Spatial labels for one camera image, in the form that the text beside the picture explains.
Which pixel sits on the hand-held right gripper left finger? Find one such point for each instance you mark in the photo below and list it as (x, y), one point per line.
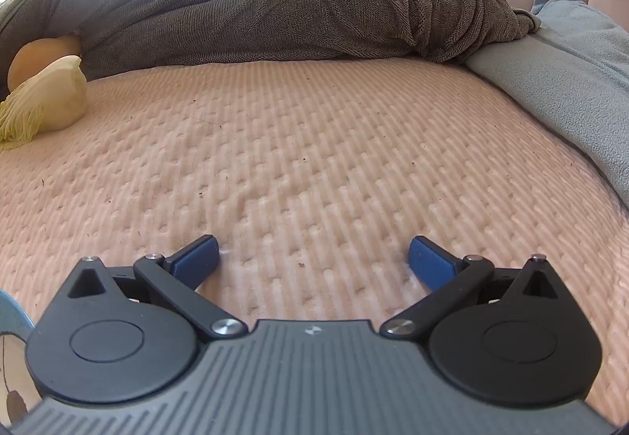
(196, 258)

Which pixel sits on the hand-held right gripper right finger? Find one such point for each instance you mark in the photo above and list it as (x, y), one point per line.
(432, 260)

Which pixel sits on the blue patterned plate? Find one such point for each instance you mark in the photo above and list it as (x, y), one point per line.
(12, 317)

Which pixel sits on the pink textured mat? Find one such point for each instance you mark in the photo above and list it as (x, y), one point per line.
(319, 145)

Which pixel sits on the napa cabbage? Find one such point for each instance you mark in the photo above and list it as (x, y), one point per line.
(59, 91)

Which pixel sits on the light blue fleece blanket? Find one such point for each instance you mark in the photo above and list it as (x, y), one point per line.
(565, 71)

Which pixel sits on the dark grey blanket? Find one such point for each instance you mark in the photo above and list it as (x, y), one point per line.
(245, 7)

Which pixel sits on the grey-green crumpled blanket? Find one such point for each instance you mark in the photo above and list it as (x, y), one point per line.
(19, 22)

